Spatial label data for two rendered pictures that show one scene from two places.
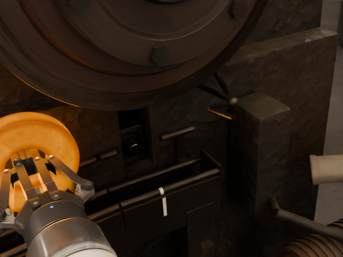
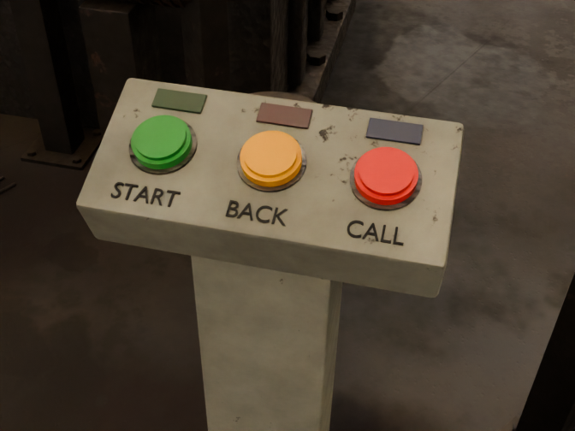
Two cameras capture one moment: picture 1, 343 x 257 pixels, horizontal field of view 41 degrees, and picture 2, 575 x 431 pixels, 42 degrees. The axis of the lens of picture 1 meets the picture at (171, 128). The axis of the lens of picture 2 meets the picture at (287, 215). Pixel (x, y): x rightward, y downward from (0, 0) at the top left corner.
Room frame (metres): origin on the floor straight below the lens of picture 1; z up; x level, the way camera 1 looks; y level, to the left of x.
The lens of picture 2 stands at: (-0.02, -1.14, 0.90)
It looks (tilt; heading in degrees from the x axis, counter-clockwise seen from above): 41 degrees down; 38
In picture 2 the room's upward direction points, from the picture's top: 1 degrees clockwise
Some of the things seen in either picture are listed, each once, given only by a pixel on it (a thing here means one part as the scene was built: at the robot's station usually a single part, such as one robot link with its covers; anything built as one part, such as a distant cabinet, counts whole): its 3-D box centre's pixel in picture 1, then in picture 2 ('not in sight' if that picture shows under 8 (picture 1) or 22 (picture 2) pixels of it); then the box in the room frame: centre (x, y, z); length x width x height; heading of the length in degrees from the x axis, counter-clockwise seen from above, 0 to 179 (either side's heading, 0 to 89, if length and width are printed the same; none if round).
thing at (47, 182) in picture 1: (48, 185); not in sight; (0.49, 0.17, 0.84); 0.11 x 0.01 x 0.04; 25
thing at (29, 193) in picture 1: (28, 191); not in sight; (0.48, 0.19, 0.84); 0.11 x 0.01 x 0.04; 27
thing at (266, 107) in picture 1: (256, 154); not in sight; (0.77, -0.17, 0.68); 0.11 x 0.08 x 0.24; 26
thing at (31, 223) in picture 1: (52, 220); not in sight; (0.42, 0.15, 0.84); 0.09 x 0.08 x 0.07; 26
